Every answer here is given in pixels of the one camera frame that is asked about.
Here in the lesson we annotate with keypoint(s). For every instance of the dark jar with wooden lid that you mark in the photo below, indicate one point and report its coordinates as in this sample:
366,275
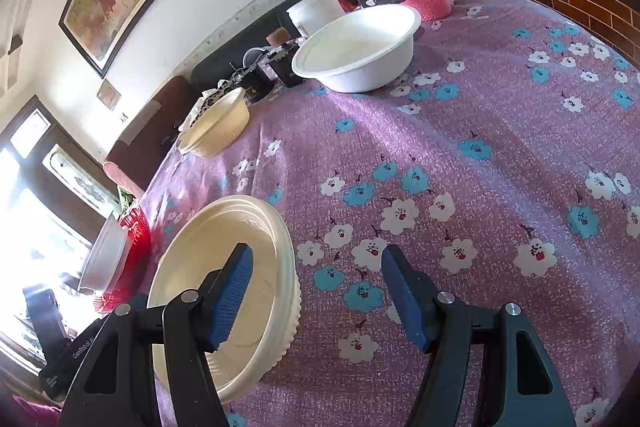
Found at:
285,67

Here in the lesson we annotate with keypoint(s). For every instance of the red glass plate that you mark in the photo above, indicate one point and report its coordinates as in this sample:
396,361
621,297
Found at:
137,232

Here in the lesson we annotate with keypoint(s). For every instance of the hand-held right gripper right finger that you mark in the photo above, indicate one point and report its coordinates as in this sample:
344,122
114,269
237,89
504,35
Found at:
405,297

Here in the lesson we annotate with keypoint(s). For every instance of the small cream plastic bowl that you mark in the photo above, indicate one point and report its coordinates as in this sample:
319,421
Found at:
220,127

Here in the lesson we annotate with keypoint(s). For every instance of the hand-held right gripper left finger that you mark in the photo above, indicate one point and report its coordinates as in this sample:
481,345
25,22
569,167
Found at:
232,297

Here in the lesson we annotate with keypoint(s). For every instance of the brown sofa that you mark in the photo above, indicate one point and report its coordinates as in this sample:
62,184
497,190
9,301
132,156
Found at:
145,132

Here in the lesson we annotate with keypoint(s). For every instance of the large cream plastic bowl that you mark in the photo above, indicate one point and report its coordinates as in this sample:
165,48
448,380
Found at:
200,232

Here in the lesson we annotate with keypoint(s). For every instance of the purple floral tablecloth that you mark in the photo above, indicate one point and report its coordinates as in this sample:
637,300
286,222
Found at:
500,157

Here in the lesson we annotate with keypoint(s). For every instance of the wall switch plate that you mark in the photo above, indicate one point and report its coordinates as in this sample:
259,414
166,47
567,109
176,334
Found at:
109,94

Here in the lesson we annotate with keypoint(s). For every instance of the white plastic jar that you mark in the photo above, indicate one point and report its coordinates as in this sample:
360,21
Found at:
315,12

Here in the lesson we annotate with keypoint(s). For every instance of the white paper bowl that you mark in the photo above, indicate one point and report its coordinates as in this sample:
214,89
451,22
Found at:
360,57

